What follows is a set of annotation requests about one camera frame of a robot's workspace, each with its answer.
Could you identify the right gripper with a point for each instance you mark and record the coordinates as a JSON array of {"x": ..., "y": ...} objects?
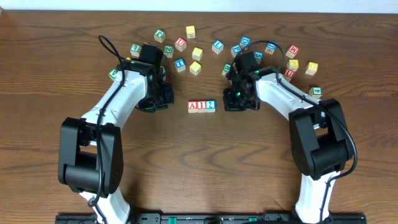
[{"x": 230, "y": 105}]

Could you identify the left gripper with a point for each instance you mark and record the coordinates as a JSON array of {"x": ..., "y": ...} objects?
[{"x": 168, "y": 100}]

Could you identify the blue 2 block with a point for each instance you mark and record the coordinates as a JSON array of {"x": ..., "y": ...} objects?
[{"x": 210, "y": 106}]

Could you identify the red A block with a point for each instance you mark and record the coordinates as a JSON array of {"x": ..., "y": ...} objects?
[{"x": 192, "y": 106}]

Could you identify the red I block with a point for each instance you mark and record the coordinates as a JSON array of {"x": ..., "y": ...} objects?
[{"x": 201, "y": 106}]

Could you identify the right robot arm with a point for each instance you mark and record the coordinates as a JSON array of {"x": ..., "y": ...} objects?
[{"x": 320, "y": 142}]

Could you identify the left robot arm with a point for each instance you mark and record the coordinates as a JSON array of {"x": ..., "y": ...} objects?
[{"x": 91, "y": 154}]

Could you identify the green R block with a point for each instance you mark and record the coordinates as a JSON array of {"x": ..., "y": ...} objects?
[{"x": 226, "y": 69}]

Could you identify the blue T block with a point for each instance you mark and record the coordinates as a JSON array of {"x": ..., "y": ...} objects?
[{"x": 180, "y": 64}]

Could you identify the yellow S block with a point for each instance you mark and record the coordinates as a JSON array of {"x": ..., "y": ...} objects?
[{"x": 195, "y": 68}]

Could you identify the green Z block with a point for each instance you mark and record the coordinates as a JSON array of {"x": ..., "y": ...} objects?
[{"x": 168, "y": 51}]

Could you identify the blue 5 block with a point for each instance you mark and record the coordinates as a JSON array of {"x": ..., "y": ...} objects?
[{"x": 258, "y": 55}]

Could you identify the blue P block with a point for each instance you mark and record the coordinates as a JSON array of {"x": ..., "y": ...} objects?
[{"x": 235, "y": 50}]

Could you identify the green 7 block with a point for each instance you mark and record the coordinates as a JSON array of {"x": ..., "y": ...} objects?
[{"x": 135, "y": 50}]

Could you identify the green V block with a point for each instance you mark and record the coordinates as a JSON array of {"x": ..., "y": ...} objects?
[{"x": 112, "y": 74}]

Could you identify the red U block left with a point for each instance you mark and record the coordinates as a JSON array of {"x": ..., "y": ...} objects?
[{"x": 180, "y": 44}]

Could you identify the red u block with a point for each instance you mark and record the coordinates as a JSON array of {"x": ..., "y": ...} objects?
[
  {"x": 180, "y": 44},
  {"x": 288, "y": 74}
]

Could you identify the yellow C block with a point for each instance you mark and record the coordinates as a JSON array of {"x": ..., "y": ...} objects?
[{"x": 197, "y": 54}]

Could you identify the blue L block upper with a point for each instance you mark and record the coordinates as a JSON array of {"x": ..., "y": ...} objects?
[{"x": 217, "y": 46}]

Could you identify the red U block right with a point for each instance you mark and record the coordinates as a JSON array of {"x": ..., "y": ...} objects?
[{"x": 288, "y": 74}]

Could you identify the blue D block left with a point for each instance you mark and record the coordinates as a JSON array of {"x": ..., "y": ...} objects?
[{"x": 244, "y": 41}]

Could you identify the blue d block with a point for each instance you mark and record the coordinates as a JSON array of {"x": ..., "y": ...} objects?
[
  {"x": 270, "y": 48},
  {"x": 244, "y": 41}
]

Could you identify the green J block top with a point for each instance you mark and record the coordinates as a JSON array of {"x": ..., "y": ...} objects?
[{"x": 159, "y": 35}]

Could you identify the blue D block right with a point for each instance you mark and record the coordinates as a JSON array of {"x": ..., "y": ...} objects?
[{"x": 270, "y": 48}]

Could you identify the yellow K block right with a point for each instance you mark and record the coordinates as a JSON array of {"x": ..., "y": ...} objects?
[{"x": 293, "y": 65}]

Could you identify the yellow block top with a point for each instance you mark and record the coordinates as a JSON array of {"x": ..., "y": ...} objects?
[{"x": 190, "y": 31}]

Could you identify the red M block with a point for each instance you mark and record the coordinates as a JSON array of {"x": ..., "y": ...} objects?
[{"x": 292, "y": 51}]

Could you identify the green 4 block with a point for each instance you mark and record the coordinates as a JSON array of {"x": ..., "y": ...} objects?
[{"x": 316, "y": 92}]

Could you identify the yellow G block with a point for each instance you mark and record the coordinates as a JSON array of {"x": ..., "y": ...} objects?
[{"x": 311, "y": 68}]

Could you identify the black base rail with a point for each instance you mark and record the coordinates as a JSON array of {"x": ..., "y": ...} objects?
[{"x": 270, "y": 217}]

